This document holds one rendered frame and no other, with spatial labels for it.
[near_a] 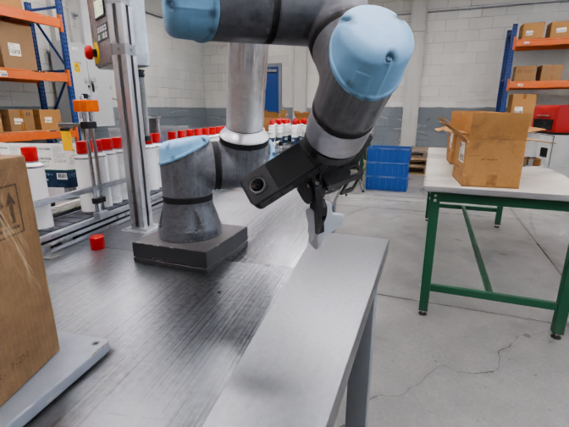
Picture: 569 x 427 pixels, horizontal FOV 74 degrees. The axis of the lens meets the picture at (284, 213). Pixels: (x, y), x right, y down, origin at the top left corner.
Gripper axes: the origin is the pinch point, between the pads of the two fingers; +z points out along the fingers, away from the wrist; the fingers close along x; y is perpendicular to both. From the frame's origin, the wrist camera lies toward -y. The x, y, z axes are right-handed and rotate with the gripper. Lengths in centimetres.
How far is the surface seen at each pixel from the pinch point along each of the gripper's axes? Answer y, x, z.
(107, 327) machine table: -33.9, -3.4, 10.3
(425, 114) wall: 545, 280, 492
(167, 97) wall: 94, 565, 585
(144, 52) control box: -8, 67, 21
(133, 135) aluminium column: -18, 49, 31
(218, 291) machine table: -14.6, -3.5, 17.2
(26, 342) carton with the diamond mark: -40.1, -5.2, -4.3
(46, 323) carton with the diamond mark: -38.3, -3.0, -1.9
